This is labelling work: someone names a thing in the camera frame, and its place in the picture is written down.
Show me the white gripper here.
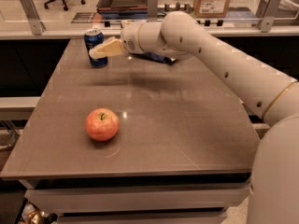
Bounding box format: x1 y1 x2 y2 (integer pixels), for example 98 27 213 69
89 21 143 59

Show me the blue pepsi can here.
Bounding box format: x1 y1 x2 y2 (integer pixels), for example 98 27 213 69
84 28 107 68

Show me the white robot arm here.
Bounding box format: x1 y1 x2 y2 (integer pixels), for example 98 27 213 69
89 11 299 224

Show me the grey tray with items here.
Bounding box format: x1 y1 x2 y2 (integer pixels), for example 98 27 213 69
95 0 157 16

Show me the blue chip bag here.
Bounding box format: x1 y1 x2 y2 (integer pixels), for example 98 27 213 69
136 52 175 63

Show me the red apple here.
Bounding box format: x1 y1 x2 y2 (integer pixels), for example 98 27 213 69
85 108 120 142

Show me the cardboard box with label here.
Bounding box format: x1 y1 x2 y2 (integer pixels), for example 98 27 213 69
193 0 231 18

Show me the grey table drawer unit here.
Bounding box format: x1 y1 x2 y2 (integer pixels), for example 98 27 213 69
18 172 250 224

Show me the middle metal glass bracket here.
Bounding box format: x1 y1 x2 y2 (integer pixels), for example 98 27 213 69
147 0 158 22

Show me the metal glass bracket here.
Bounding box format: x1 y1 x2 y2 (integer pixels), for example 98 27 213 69
147 0 158 22
20 0 45 35
258 0 281 33

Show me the left metal glass bracket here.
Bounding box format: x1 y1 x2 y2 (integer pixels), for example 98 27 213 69
20 0 45 35

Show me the right metal glass bracket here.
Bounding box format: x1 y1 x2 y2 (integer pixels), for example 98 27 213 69
258 0 281 33

